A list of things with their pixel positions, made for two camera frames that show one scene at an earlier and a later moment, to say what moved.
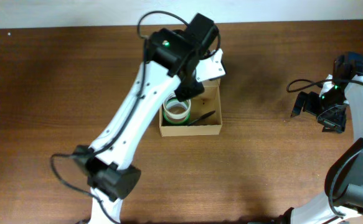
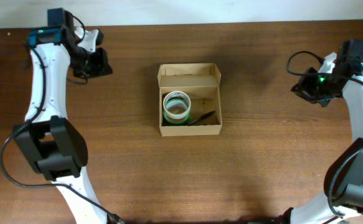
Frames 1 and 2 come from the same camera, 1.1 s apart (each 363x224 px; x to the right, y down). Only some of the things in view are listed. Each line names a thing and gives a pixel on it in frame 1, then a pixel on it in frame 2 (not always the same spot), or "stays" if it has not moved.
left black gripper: (189, 90) → (94, 65)
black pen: (200, 118) stays
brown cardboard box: (202, 103) stays
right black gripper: (307, 103) → (309, 88)
